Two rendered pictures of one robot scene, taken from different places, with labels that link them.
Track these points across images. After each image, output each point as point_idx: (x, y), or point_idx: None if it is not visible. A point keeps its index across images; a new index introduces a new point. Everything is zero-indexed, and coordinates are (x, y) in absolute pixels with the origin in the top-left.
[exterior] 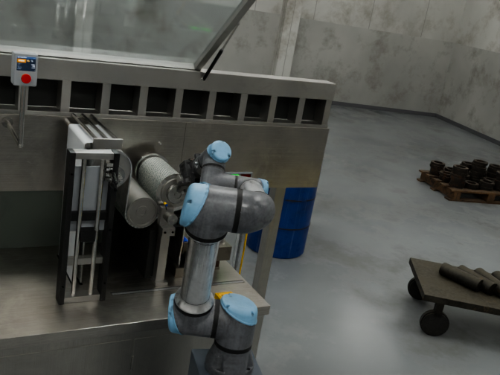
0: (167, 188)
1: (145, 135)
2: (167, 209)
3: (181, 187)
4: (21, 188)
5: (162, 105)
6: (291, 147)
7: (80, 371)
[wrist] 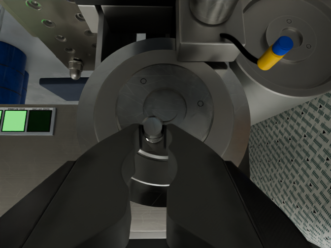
0: (212, 137)
1: None
2: (218, 35)
3: (229, 199)
4: None
5: (133, 242)
6: None
7: None
